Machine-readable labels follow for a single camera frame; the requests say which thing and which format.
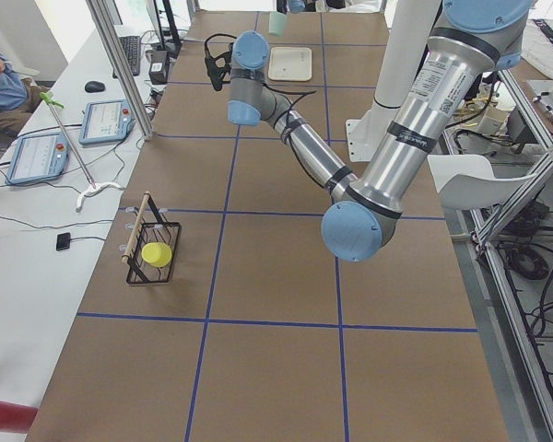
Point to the right teach pendant tablet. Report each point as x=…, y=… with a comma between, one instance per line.
x=106, y=121

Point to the white chair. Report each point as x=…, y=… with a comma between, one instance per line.
x=466, y=182

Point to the green white reacher grabber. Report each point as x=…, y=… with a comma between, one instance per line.
x=94, y=187

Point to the wooden rack handle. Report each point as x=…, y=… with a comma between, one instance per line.
x=129, y=251

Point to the black computer mouse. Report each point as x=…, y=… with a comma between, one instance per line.
x=94, y=87

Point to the black power adapter box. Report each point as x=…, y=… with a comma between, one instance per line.
x=159, y=67

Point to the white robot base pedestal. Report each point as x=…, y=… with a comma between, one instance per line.
x=404, y=53

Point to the light green plastic cup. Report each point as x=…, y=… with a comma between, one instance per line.
x=277, y=23

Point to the small black square device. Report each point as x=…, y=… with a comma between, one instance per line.
x=63, y=241

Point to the black wire cup rack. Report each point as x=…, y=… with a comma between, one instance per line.
x=156, y=227

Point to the aluminium frame post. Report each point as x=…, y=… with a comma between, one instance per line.
x=102, y=19

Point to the left teach pendant tablet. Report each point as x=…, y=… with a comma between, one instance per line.
x=38, y=157

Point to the black keyboard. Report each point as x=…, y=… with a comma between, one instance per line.
x=131, y=46

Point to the yellow plastic cup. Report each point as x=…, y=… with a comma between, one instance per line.
x=156, y=254

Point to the red cylinder object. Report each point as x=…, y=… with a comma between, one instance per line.
x=16, y=418

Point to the cream rabbit tray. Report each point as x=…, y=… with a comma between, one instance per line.
x=293, y=64

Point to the seated person blue shirt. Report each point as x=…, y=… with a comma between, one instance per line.
x=19, y=98

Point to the teach pendant tablet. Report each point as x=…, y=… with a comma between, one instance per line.
x=106, y=121
x=38, y=157

